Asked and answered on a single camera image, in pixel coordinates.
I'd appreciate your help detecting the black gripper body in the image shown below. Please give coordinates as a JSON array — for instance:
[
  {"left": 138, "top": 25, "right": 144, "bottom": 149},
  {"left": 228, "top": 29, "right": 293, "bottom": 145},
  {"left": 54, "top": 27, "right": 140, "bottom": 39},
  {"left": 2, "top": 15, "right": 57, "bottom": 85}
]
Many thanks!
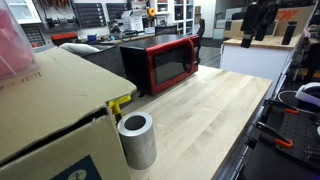
[{"left": 243, "top": 3, "right": 280, "bottom": 36}]

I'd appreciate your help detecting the white open carton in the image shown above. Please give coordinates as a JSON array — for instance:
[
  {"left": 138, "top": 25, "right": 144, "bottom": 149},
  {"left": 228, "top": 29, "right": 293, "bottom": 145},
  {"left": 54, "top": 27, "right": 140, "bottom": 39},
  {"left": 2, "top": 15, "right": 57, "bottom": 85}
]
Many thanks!
[{"left": 120, "top": 9, "right": 145, "bottom": 33}]

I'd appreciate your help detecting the black microwave body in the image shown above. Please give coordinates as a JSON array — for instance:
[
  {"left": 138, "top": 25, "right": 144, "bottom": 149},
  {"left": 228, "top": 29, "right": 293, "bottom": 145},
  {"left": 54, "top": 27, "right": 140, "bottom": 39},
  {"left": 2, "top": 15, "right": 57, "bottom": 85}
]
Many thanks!
[{"left": 119, "top": 34, "right": 201, "bottom": 98}]

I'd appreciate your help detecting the white cabinet with wooden top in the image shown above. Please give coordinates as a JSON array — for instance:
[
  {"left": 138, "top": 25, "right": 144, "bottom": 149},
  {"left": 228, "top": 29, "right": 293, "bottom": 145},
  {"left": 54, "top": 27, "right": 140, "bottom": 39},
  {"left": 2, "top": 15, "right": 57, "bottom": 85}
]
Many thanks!
[{"left": 219, "top": 34, "right": 303, "bottom": 82}]

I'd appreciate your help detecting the black cylindrical bottle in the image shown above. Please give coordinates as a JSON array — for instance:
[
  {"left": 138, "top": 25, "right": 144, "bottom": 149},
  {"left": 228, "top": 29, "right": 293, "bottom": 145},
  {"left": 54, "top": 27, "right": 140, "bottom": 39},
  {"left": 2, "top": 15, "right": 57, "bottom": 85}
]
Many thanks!
[{"left": 281, "top": 20, "right": 298, "bottom": 46}]

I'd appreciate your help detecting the cardboard box with orange print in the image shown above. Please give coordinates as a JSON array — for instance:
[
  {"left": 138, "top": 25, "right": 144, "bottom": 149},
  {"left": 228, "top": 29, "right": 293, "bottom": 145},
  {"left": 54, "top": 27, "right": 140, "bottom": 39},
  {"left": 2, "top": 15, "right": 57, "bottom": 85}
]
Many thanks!
[{"left": 273, "top": 5, "right": 315, "bottom": 38}]

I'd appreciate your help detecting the black office chair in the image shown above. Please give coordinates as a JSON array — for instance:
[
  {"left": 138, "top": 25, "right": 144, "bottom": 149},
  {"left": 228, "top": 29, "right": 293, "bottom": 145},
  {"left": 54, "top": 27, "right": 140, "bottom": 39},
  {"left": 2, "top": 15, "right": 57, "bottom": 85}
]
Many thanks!
[{"left": 196, "top": 18, "right": 206, "bottom": 38}]

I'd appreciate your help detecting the white shelf unit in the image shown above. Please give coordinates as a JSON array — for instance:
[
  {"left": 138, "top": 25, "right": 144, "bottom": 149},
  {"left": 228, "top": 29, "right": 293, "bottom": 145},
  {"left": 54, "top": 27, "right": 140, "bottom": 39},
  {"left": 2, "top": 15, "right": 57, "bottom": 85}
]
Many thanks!
[{"left": 172, "top": 0, "right": 196, "bottom": 36}]

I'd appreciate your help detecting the white headset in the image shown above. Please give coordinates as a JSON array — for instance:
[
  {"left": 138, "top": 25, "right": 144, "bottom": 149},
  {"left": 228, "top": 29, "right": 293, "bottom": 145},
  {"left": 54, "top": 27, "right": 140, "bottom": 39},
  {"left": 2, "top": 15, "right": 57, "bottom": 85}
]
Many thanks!
[{"left": 294, "top": 81, "right": 320, "bottom": 108}]

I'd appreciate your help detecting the black perforated breadboard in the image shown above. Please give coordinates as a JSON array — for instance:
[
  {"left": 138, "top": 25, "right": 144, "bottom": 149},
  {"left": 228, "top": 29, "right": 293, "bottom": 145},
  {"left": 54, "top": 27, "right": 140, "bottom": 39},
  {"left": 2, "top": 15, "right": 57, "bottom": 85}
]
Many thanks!
[{"left": 275, "top": 111, "right": 320, "bottom": 168}]

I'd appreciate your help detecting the small black parts bin panel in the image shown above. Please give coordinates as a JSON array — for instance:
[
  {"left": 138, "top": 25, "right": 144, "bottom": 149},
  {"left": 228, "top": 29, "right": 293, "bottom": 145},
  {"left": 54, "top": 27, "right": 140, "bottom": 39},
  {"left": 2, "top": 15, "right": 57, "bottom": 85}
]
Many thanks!
[{"left": 105, "top": 2, "right": 130, "bottom": 22}]

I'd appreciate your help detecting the black fabric bin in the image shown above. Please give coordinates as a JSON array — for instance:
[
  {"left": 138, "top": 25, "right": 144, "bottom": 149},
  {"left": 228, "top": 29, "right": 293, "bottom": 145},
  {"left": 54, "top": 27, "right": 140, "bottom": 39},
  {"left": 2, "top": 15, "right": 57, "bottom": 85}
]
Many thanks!
[{"left": 81, "top": 44, "right": 128, "bottom": 80}]

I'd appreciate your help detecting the aluminium hollow cylinder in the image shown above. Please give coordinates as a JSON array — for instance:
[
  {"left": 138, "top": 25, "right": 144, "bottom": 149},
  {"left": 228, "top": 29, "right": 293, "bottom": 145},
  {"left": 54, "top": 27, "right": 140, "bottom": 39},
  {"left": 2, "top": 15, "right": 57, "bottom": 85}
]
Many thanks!
[{"left": 117, "top": 111, "right": 158, "bottom": 171}]

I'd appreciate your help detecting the blue cup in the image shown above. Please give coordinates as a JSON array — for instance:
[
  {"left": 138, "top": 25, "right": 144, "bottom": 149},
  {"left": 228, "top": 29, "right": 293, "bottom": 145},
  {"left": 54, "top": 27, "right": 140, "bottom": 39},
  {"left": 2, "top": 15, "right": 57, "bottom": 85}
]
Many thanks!
[{"left": 86, "top": 33, "right": 98, "bottom": 43}]

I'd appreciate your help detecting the large black parts bin panel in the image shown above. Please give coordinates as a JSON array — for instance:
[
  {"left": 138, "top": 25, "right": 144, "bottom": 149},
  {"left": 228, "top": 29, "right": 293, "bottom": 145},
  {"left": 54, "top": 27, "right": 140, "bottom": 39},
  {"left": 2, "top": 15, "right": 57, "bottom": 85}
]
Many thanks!
[{"left": 72, "top": 2, "right": 108, "bottom": 30}]

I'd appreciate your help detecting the grey cushion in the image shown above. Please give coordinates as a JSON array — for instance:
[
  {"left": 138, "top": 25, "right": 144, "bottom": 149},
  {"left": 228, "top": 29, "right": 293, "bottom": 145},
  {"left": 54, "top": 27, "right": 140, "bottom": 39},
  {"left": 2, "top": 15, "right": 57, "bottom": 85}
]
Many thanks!
[{"left": 59, "top": 42, "right": 101, "bottom": 57}]

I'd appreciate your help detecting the red toolbox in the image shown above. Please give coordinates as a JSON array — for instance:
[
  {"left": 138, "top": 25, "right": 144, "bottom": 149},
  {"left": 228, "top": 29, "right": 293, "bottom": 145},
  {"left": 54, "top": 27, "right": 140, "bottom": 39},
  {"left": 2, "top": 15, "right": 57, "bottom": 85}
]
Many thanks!
[{"left": 49, "top": 32, "right": 80, "bottom": 46}]

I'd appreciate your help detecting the large brown cardboard box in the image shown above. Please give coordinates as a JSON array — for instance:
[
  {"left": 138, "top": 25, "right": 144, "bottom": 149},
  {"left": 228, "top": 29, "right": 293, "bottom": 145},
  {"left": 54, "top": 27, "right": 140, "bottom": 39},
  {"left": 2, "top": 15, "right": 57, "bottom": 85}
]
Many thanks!
[{"left": 0, "top": 47, "right": 138, "bottom": 180}]

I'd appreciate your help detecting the grey keypad panel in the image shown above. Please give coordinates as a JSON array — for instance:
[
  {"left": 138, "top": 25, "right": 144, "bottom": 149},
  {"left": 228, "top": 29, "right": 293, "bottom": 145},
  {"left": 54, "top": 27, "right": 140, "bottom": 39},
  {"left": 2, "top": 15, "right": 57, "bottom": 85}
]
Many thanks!
[{"left": 21, "top": 24, "right": 47, "bottom": 49}]

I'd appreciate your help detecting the pink translucent plastic container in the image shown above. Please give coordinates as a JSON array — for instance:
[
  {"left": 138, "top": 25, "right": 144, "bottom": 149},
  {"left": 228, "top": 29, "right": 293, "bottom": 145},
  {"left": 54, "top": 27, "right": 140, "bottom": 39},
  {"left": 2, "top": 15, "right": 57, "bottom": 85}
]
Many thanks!
[{"left": 0, "top": 0, "right": 41, "bottom": 81}]

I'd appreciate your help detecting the white cable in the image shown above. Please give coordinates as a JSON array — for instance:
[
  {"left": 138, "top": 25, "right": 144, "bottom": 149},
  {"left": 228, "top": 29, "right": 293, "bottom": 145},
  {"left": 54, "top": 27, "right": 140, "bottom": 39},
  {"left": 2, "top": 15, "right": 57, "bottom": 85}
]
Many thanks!
[{"left": 277, "top": 89, "right": 316, "bottom": 115}]

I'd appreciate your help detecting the black clamp with orange handle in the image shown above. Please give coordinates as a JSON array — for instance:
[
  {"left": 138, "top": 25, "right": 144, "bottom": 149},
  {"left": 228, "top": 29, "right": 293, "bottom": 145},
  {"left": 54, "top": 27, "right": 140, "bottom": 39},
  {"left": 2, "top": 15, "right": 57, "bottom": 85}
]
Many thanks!
[
  {"left": 255, "top": 121, "right": 295, "bottom": 150},
  {"left": 265, "top": 97, "right": 301, "bottom": 116}
]

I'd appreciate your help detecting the yellow clamp handle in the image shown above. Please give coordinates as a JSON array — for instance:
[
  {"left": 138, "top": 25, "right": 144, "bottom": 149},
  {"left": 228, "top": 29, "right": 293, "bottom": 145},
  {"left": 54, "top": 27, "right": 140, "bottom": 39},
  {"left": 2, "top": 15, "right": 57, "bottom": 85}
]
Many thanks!
[{"left": 107, "top": 94, "right": 133, "bottom": 124}]

